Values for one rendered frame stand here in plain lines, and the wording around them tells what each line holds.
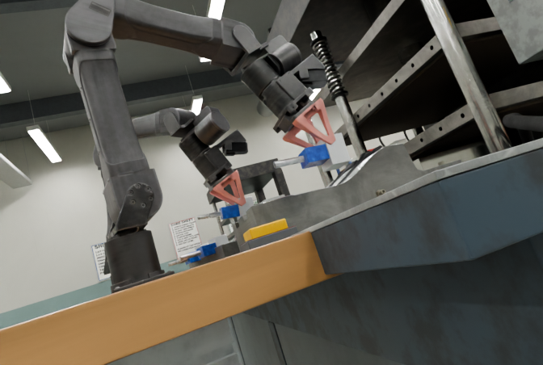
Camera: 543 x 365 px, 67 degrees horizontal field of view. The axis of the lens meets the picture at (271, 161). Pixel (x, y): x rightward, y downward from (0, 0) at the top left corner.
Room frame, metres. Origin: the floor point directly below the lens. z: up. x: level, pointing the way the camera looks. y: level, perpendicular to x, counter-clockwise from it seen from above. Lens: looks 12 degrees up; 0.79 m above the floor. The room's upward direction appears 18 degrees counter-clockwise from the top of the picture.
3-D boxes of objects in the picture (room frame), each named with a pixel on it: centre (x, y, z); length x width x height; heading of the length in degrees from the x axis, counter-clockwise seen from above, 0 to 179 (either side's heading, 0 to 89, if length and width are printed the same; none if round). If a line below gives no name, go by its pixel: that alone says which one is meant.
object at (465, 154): (1.75, -0.73, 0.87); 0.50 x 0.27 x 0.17; 108
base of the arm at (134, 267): (0.55, 0.22, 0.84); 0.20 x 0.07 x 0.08; 25
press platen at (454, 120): (1.84, -0.83, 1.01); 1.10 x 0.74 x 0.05; 18
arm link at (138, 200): (0.56, 0.21, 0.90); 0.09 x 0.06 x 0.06; 33
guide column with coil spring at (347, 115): (1.88, -0.41, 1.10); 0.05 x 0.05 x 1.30
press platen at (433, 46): (1.84, -0.83, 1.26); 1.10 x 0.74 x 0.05; 18
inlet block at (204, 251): (1.09, 0.25, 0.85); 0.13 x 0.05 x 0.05; 125
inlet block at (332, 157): (0.72, -0.07, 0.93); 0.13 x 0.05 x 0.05; 108
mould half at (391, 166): (0.99, -0.13, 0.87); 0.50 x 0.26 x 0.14; 108
